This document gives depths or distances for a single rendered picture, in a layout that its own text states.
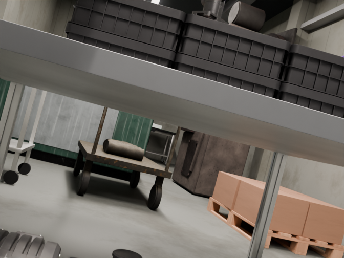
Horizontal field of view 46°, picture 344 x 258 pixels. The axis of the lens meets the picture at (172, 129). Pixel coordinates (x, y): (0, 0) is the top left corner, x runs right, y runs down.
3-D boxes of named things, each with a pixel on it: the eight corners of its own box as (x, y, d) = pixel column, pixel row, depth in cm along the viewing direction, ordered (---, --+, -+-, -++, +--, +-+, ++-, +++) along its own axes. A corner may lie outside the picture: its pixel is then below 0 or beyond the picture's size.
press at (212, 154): (258, 211, 467) (309, 12, 471) (169, 190, 450) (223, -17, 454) (225, 191, 597) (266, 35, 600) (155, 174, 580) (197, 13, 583)
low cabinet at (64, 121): (7, 133, 607) (21, 80, 608) (128, 163, 637) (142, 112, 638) (-43, 141, 404) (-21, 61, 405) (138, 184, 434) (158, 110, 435)
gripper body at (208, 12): (190, 17, 116) (196, -8, 116) (210, 29, 123) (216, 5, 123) (208, 17, 111) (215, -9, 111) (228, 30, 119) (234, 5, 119)
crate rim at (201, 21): (291, 51, 110) (293, 42, 110) (185, 21, 107) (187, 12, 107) (251, 71, 149) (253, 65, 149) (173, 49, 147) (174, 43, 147)
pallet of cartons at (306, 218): (346, 266, 295) (360, 214, 295) (242, 243, 282) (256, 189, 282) (281, 226, 405) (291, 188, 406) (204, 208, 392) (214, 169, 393)
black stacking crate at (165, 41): (175, 55, 107) (186, 14, 107) (65, 25, 105) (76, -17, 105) (166, 74, 147) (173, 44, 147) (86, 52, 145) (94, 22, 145)
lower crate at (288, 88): (374, 152, 111) (385, 110, 112) (272, 124, 109) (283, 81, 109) (313, 145, 151) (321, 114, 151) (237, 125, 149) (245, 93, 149)
